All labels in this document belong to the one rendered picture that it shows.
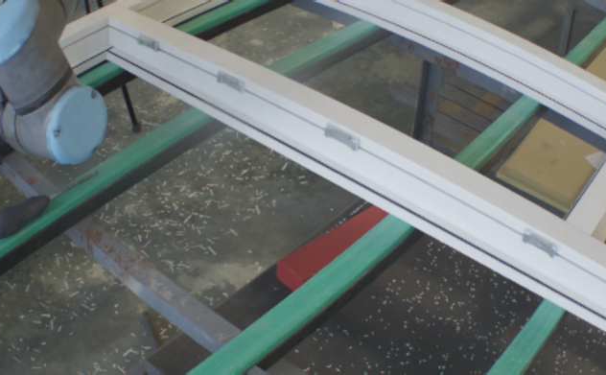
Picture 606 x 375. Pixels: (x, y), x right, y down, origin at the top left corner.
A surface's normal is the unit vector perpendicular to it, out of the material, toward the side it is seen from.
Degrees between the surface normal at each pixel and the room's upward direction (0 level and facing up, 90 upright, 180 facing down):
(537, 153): 0
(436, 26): 90
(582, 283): 90
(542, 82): 90
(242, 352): 0
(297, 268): 0
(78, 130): 75
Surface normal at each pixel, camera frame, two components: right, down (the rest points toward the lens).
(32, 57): 0.62, 0.28
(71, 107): 0.79, 0.20
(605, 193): 0.08, -0.79
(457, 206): -0.62, 0.44
